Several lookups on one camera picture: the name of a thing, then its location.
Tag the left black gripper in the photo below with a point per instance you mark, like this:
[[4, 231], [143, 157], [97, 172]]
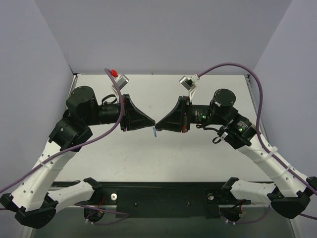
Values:
[[125, 112]]

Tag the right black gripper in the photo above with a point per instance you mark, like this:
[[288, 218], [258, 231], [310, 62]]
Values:
[[185, 114]]

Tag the blue key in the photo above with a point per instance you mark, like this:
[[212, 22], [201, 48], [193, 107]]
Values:
[[154, 132]]

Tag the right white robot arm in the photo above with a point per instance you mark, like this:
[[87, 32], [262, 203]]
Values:
[[289, 192]]

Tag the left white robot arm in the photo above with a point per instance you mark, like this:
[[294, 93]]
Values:
[[32, 202]]

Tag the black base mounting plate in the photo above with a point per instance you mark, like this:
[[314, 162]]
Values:
[[168, 199]]

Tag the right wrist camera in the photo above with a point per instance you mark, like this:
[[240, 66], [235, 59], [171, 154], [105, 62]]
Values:
[[189, 85]]

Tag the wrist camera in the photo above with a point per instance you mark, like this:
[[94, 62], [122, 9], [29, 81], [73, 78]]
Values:
[[121, 81], [189, 85]]

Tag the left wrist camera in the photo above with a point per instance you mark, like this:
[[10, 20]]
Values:
[[121, 81]]

